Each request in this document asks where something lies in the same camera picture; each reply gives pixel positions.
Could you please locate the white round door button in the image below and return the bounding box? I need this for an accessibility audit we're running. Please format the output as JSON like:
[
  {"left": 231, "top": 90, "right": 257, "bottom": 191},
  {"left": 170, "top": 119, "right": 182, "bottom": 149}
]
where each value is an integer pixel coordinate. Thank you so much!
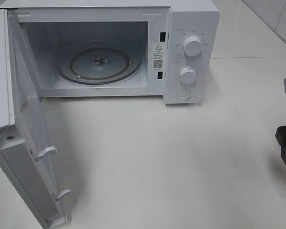
[{"left": 176, "top": 89, "right": 191, "bottom": 101}]

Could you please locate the white microwave door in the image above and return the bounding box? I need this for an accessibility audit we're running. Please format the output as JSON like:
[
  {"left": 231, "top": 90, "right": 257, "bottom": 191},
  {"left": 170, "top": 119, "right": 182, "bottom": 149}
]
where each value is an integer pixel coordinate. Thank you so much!
[{"left": 0, "top": 9, "right": 70, "bottom": 229}]

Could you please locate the white lower timer knob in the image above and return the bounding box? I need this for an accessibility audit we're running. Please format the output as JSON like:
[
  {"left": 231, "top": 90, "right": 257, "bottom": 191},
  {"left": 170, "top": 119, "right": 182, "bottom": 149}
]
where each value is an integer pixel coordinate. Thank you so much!
[{"left": 179, "top": 67, "right": 197, "bottom": 85}]

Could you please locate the white upper power knob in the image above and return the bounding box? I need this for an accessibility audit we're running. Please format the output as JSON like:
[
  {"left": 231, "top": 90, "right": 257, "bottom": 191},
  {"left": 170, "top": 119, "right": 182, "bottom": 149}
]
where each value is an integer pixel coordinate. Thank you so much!
[{"left": 182, "top": 34, "right": 202, "bottom": 57}]

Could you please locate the white microwave oven body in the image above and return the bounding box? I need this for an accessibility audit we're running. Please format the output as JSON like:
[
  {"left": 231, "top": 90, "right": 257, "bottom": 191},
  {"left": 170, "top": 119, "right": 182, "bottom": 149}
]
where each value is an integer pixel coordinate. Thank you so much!
[{"left": 0, "top": 0, "right": 220, "bottom": 104}]

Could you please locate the white warning label sticker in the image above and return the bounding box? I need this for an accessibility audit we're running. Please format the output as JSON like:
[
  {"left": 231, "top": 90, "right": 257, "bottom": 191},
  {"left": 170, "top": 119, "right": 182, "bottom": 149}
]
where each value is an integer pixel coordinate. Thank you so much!
[{"left": 152, "top": 42, "right": 167, "bottom": 71}]

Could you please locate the glass microwave turntable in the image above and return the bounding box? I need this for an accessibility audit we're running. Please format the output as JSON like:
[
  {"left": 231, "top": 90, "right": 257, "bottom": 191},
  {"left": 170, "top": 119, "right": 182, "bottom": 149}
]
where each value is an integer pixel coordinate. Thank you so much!
[{"left": 56, "top": 40, "right": 146, "bottom": 85}]

